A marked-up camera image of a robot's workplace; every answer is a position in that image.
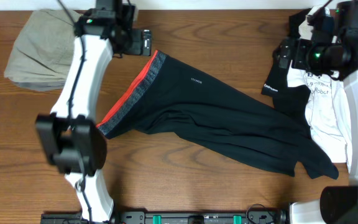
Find black leggings red waistband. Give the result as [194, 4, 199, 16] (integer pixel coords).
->
[98, 50, 339, 179]

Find black white t-shirt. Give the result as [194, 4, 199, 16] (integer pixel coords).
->
[261, 6, 354, 170]

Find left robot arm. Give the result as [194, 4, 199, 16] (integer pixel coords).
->
[35, 16, 152, 223]

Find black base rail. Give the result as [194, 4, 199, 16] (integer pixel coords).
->
[40, 203, 291, 224]

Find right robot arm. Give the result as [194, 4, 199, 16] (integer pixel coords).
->
[274, 38, 358, 223]

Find folded khaki pants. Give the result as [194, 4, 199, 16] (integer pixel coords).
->
[4, 9, 75, 91]

